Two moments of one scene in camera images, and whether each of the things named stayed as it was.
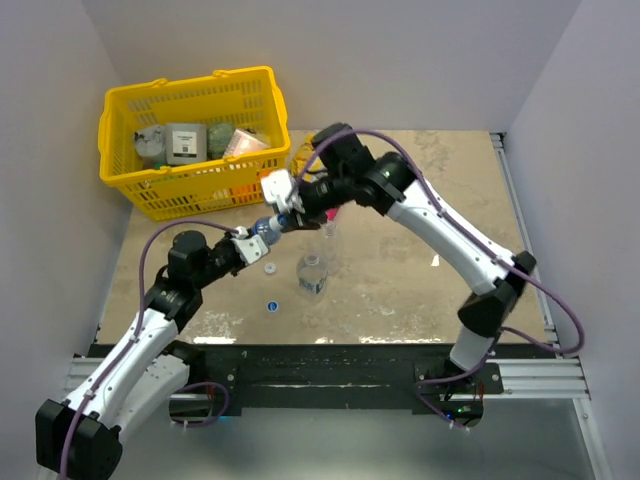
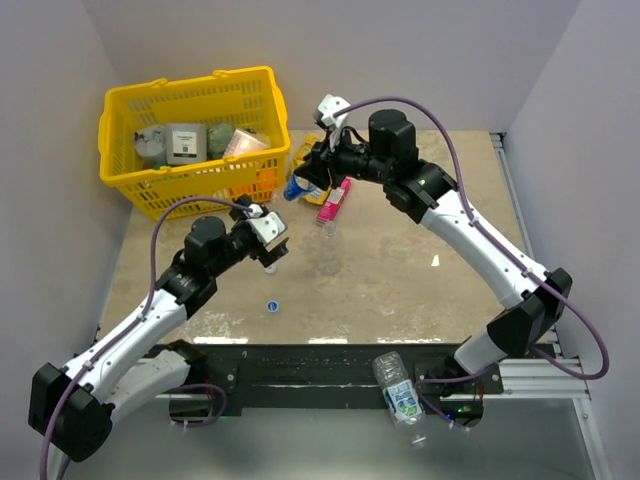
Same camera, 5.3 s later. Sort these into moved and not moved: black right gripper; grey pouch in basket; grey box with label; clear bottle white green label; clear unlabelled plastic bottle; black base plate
Moved: clear bottle white green label; black right gripper
Not moved: grey box with label; clear unlabelled plastic bottle; black base plate; grey pouch in basket
